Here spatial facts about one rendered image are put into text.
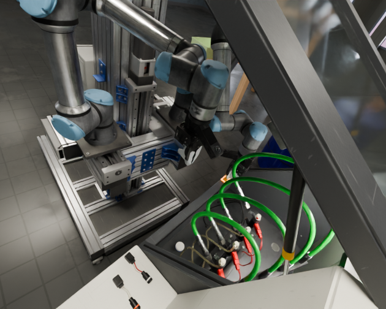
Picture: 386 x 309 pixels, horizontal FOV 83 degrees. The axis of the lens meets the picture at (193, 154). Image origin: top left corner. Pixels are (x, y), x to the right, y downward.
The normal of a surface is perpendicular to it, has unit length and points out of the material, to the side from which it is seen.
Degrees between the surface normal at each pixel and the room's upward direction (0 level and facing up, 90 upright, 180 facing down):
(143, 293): 0
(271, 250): 0
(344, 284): 0
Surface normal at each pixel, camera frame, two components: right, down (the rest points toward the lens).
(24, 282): 0.25, -0.70
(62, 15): 0.72, 0.56
